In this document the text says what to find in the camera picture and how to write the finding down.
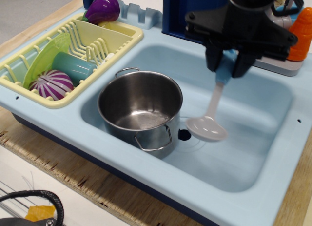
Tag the grey toy faucet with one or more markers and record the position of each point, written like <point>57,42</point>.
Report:
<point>286,67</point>

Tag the dark blue box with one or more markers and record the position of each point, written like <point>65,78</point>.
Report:
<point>175,11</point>

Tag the yellow tape piece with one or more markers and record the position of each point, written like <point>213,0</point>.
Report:
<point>37,213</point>

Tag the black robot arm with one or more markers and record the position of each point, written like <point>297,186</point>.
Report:
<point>263,5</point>

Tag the stainless steel pot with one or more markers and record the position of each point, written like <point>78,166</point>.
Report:
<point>142,108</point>

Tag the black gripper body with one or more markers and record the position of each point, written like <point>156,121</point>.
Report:
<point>238,29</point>

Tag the purple white striped toy onion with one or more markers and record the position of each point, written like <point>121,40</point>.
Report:
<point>52,83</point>

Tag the green toy plate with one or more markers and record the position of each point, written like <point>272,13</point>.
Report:
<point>43,61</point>

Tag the orange toy carrot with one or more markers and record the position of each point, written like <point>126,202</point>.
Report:
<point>302,28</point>

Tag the teal toy cup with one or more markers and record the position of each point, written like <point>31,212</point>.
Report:
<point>76,68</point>

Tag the blue and white ladle spoon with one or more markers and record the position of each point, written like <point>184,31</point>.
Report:
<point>206,128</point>

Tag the purple toy eggplant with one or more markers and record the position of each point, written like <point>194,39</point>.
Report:
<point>102,11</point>

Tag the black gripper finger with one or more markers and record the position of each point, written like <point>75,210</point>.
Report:
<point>245,59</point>
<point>213,57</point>

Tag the wooden board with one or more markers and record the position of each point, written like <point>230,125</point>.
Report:
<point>80,177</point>

